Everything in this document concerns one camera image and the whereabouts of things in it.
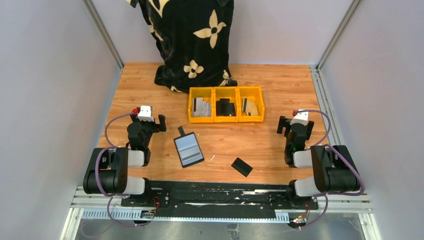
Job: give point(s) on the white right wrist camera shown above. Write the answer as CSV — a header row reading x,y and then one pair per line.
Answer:
x,y
300,117

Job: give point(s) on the black credit card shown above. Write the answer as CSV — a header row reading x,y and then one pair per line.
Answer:
x,y
242,167

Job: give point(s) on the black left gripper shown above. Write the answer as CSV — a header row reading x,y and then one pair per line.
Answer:
x,y
156,126

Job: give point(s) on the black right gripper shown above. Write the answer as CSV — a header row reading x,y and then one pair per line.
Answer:
x,y
284,122

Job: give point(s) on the black floral blanket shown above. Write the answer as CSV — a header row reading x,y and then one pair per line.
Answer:
x,y
192,37

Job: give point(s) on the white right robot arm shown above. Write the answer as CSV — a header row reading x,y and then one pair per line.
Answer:
x,y
333,168

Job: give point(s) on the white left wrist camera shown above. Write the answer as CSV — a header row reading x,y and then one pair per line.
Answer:
x,y
142,114

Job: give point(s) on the yellow plastic bin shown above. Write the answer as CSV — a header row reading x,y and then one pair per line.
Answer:
x,y
235,94

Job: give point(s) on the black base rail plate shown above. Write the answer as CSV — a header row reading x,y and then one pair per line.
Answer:
x,y
219,200

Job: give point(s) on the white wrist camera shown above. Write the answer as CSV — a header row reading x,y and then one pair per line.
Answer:
x,y
142,114
300,117

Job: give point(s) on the aluminium frame rail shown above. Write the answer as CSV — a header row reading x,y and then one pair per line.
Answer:
x,y
100,26

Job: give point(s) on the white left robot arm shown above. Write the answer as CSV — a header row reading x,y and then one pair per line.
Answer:
x,y
107,170

